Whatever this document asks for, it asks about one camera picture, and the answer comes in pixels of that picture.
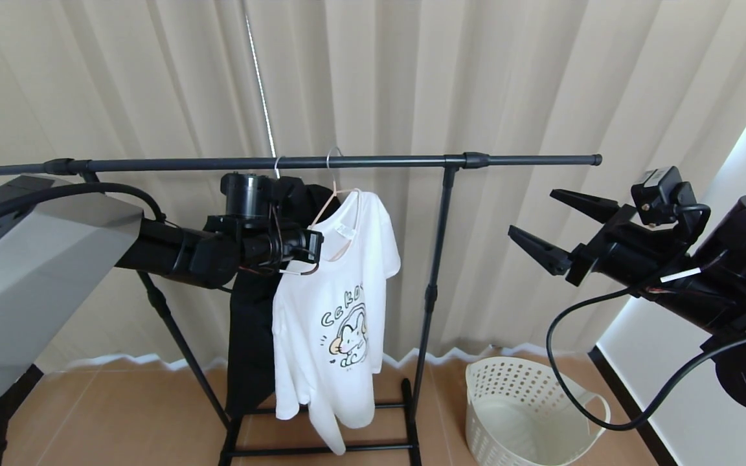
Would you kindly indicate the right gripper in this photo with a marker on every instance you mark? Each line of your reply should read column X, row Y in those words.
column 632, row 262

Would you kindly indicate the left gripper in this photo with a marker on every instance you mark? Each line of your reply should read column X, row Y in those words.
column 282, row 247

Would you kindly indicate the pink clothes hanger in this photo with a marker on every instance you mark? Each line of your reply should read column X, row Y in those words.
column 329, row 197
column 276, row 167

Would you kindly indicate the black shorts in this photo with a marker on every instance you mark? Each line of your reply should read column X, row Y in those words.
column 250, row 349

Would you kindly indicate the white printed T-shirt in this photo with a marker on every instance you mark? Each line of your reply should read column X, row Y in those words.
column 321, row 362

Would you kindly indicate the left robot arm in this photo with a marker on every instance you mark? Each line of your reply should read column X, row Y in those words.
column 23, row 278

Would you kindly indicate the black clothes rack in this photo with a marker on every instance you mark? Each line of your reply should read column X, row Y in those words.
column 379, row 160

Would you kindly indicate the white laundry basket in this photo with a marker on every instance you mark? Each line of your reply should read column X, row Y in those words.
column 515, row 388

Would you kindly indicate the beige curtain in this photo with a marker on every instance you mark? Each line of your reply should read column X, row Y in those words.
column 476, row 65

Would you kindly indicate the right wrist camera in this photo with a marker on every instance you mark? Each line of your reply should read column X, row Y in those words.
column 661, row 194

